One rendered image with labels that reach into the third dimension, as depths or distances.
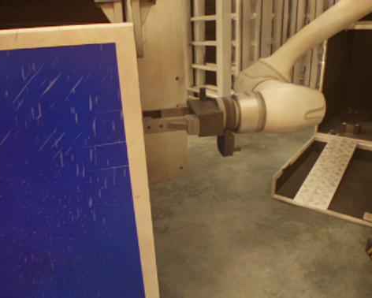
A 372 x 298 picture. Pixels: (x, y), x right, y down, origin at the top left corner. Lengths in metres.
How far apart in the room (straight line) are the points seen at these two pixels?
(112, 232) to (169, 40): 1.50
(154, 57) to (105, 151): 1.43
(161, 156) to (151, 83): 0.48
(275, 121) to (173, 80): 1.32
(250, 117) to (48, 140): 0.38
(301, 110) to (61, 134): 0.47
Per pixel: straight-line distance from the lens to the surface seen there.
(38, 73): 0.44
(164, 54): 1.87
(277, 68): 0.80
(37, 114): 0.45
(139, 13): 0.49
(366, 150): 2.45
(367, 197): 2.02
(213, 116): 0.58
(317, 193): 1.91
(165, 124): 0.59
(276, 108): 0.65
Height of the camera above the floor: 0.95
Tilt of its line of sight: 22 degrees down
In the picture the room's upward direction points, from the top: 2 degrees counter-clockwise
